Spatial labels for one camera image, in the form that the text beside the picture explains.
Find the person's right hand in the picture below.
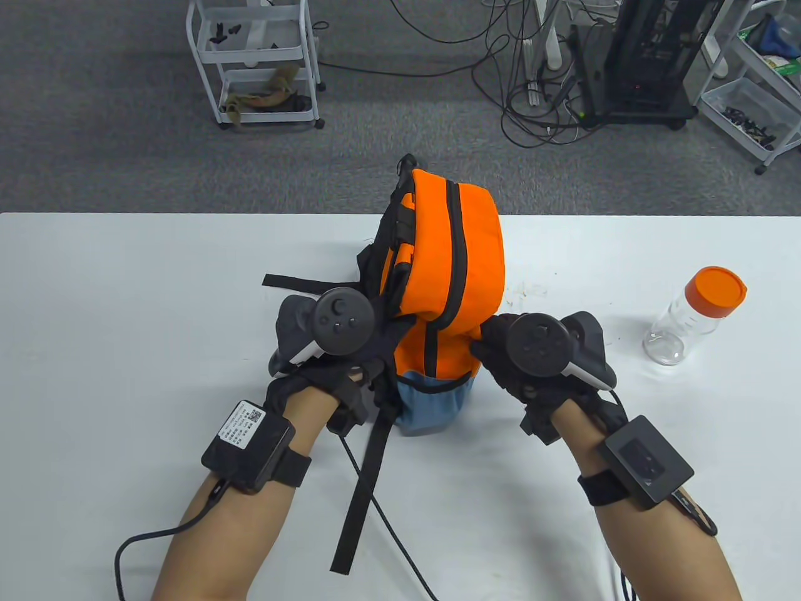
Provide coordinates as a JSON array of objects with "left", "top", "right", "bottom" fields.
[{"left": 471, "top": 313, "right": 629, "bottom": 446}]

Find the person's left hand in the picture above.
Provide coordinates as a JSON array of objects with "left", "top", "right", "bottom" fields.
[{"left": 263, "top": 351, "right": 402, "bottom": 436}]

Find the orange and blue school bag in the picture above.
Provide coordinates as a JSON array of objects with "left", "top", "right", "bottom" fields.
[{"left": 262, "top": 153, "right": 506, "bottom": 575}]

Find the clear bottle orange lid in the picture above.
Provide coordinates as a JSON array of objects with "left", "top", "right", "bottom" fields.
[{"left": 643, "top": 266, "right": 748, "bottom": 366}]

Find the person's left forearm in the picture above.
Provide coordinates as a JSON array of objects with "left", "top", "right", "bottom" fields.
[{"left": 150, "top": 385, "right": 342, "bottom": 601}]

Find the person's right forearm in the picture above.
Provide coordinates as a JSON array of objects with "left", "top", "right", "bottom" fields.
[{"left": 554, "top": 398, "right": 745, "bottom": 601}]

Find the black tracking controller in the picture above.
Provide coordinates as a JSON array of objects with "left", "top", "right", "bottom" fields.
[
  {"left": 506, "top": 312, "right": 618, "bottom": 391},
  {"left": 269, "top": 287, "right": 377, "bottom": 378}
]

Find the black wrist module white label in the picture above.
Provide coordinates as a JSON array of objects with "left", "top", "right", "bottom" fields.
[{"left": 202, "top": 399, "right": 313, "bottom": 496}]

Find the white rolling cart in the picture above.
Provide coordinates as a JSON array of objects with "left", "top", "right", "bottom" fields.
[{"left": 186, "top": 0, "right": 327, "bottom": 133}]

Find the black equipment rack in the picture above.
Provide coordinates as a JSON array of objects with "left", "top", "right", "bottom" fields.
[{"left": 571, "top": 0, "right": 728, "bottom": 131}]

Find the white table leg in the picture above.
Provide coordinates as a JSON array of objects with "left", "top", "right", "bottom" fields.
[{"left": 523, "top": 0, "right": 565, "bottom": 107}]

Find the black cable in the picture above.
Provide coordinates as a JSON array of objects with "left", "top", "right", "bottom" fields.
[
  {"left": 114, "top": 479, "right": 230, "bottom": 601},
  {"left": 610, "top": 388, "right": 720, "bottom": 601},
  {"left": 338, "top": 432, "right": 440, "bottom": 601}
]

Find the tangle of black floor cables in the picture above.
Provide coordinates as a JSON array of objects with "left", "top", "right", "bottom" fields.
[{"left": 312, "top": 0, "right": 603, "bottom": 149}]

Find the brown cloth strap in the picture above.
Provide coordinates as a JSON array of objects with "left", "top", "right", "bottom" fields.
[{"left": 219, "top": 63, "right": 302, "bottom": 131}]

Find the white wire shelf cart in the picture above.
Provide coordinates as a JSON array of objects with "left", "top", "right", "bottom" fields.
[{"left": 693, "top": 0, "right": 801, "bottom": 175}]

